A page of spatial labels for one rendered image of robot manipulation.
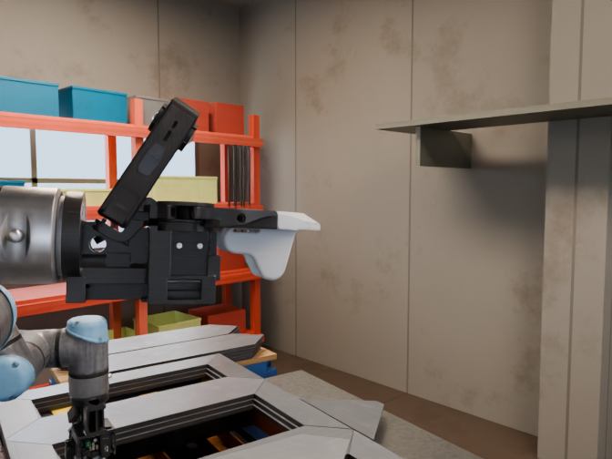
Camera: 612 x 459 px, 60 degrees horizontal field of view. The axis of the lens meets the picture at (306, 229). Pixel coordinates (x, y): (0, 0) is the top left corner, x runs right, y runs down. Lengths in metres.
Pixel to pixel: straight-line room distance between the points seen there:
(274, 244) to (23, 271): 0.19
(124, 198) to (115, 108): 3.46
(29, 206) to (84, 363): 0.73
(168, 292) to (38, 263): 0.10
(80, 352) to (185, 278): 0.72
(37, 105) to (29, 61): 0.85
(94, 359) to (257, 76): 4.24
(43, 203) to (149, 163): 0.08
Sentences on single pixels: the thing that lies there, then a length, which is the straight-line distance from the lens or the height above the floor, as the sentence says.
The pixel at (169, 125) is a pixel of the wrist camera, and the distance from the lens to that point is 0.44.
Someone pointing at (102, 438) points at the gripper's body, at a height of 0.99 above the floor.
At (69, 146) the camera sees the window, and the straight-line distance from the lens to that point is 4.47.
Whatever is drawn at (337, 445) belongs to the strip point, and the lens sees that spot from 1.38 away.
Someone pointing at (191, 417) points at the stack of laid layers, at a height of 0.83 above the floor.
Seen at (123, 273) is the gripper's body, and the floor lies 1.40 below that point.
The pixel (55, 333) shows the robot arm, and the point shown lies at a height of 1.19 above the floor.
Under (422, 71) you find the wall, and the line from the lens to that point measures 3.87.
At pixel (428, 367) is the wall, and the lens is 3.93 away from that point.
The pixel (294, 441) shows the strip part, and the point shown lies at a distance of 1.40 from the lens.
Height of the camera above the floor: 1.47
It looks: 4 degrees down
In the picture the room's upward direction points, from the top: straight up
